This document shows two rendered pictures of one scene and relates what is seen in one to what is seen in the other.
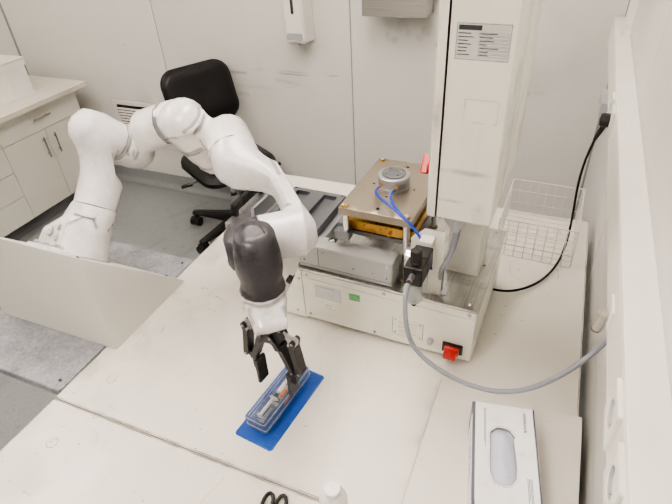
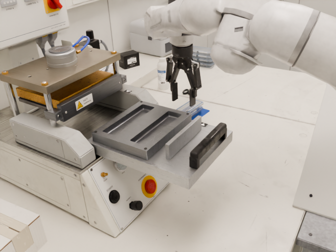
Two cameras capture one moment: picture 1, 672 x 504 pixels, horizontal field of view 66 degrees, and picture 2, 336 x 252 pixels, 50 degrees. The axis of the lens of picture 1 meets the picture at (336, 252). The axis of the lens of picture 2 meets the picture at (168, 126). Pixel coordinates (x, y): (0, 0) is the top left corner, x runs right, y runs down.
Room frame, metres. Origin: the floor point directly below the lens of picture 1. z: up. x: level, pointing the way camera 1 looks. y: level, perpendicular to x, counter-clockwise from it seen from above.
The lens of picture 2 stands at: (2.00, 0.24, 1.43)
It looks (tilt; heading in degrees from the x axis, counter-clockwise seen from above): 30 degrees down; 187
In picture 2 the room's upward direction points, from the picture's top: 3 degrees counter-clockwise
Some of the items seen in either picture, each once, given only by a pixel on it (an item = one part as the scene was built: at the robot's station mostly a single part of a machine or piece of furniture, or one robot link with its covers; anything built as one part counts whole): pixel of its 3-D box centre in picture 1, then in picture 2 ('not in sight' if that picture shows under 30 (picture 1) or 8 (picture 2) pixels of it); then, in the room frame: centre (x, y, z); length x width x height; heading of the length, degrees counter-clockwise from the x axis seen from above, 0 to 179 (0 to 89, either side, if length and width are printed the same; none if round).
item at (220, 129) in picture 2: (247, 197); (209, 143); (1.32, 0.25, 0.99); 0.15 x 0.02 x 0.04; 153
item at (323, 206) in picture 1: (304, 211); (143, 126); (1.23, 0.08, 0.98); 0.20 x 0.17 x 0.03; 153
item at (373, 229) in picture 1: (392, 203); (67, 76); (1.11, -0.15, 1.07); 0.22 x 0.17 x 0.10; 153
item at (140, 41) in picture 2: not in sight; (156, 35); (0.06, -0.05, 0.88); 0.25 x 0.20 x 0.17; 59
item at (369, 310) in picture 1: (387, 276); (85, 145); (1.10, -0.14, 0.84); 0.53 x 0.37 x 0.17; 63
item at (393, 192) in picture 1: (403, 201); (61, 67); (1.08, -0.17, 1.08); 0.31 x 0.24 x 0.13; 153
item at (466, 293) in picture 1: (405, 249); (66, 119); (1.10, -0.18, 0.93); 0.46 x 0.35 x 0.01; 63
